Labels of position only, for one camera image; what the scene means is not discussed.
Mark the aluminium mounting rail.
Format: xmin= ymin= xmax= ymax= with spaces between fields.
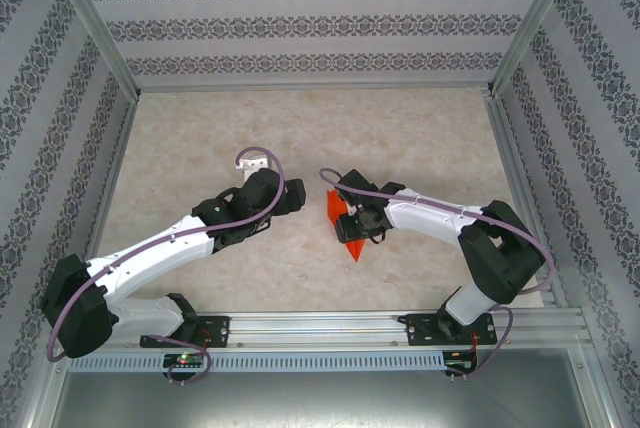
xmin=47 ymin=310 xmax=596 ymax=349

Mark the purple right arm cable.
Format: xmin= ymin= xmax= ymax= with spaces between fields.
xmin=318 ymin=167 xmax=555 ymax=382

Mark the orange paper sheet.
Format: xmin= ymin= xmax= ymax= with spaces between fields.
xmin=324 ymin=187 xmax=369 ymax=263

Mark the aluminium frame post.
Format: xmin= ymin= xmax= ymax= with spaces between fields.
xmin=487 ymin=0 xmax=586 ymax=97
xmin=42 ymin=0 xmax=142 ymax=99

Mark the aluminium table side rail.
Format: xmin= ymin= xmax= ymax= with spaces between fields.
xmin=68 ymin=95 xmax=140 ymax=314
xmin=483 ymin=91 xmax=569 ymax=309

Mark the grey metal shelf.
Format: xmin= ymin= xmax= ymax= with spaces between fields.
xmin=24 ymin=347 xmax=619 ymax=428

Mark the slotted grey cable duct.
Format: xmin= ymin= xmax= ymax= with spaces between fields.
xmin=67 ymin=350 xmax=446 ymax=372

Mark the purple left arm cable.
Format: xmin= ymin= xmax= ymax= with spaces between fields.
xmin=47 ymin=146 xmax=289 ymax=387

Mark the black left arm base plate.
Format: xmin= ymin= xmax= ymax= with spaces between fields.
xmin=139 ymin=315 xmax=232 ymax=349

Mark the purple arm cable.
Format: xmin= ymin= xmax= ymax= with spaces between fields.
xmin=47 ymin=146 xmax=289 ymax=387
xmin=318 ymin=167 xmax=555 ymax=382

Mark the small circuit board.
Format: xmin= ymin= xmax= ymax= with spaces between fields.
xmin=163 ymin=352 xmax=205 ymax=369
xmin=443 ymin=357 xmax=480 ymax=375

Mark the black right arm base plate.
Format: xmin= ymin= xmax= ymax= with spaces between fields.
xmin=405 ymin=312 xmax=499 ymax=348

